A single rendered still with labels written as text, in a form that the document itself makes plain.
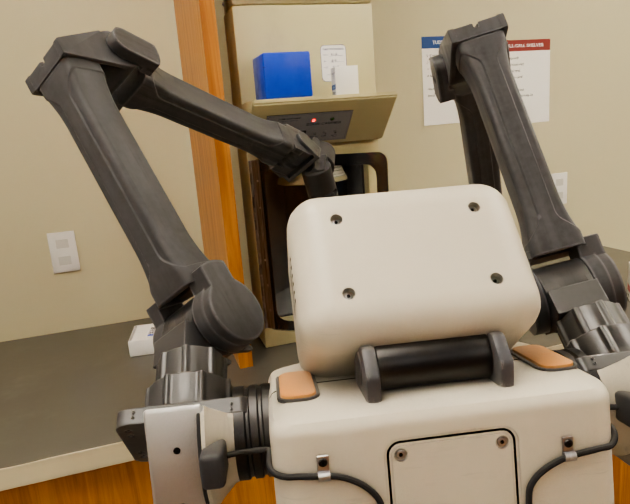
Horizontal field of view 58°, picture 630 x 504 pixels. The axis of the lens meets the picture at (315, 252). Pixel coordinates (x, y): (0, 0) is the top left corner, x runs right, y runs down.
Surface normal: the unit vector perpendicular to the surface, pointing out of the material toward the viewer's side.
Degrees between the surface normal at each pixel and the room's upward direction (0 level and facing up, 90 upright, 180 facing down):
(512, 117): 62
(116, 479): 90
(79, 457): 90
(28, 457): 5
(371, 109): 135
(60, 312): 90
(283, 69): 90
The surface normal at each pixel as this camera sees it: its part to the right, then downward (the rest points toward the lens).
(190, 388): 0.19, -0.65
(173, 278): -0.48, 0.13
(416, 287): 0.02, -0.50
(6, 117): 0.30, 0.18
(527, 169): -0.19, -0.25
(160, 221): 0.69, -0.51
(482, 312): 0.09, 0.13
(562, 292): -0.26, -0.60
